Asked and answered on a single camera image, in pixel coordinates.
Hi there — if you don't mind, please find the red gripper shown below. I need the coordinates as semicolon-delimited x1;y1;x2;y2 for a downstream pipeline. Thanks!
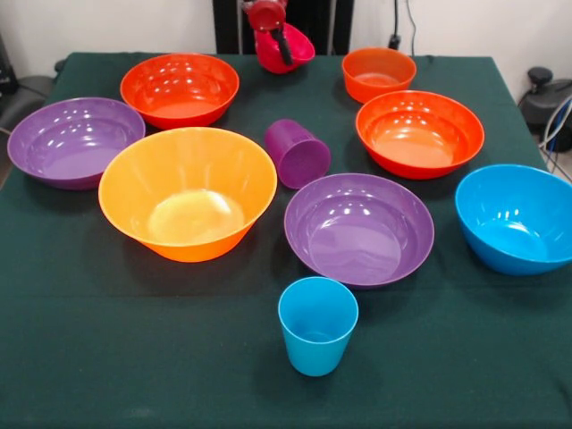
244;0;295;66

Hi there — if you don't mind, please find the black power cable with plug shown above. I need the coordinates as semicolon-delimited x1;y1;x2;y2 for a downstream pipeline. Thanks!
387;0;417;57

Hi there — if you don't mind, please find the purple cup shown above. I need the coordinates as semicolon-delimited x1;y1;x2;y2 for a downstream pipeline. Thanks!
263;118;332;190

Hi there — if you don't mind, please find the dark green table cloth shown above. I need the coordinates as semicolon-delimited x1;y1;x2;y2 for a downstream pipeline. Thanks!
0;52;572;429

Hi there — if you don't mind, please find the small orange bowl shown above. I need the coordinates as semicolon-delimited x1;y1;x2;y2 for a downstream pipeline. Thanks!
341;46;417;105

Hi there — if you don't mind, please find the blue cup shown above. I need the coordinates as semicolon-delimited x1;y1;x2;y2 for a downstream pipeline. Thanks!
277;275;360;378

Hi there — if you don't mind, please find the red bowl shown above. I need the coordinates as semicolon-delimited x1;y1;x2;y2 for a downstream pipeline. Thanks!
120;53;240;130
355;89;486;181

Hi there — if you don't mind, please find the pink bowl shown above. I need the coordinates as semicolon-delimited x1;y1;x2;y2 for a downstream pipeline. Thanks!
256;22;316;75

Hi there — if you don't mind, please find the large orange bowl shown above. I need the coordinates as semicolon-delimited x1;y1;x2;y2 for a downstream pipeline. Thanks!
97;126;279;263

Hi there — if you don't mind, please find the purple bowl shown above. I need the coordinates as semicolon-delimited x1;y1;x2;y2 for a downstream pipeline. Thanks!
6;97;147;191
283;172;435;290

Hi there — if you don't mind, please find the blue bowl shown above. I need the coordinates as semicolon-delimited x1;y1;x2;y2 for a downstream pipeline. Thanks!
454;164;572;276

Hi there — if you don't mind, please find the grey cable bundle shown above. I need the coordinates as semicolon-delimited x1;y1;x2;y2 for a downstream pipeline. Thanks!
538;97;572;180

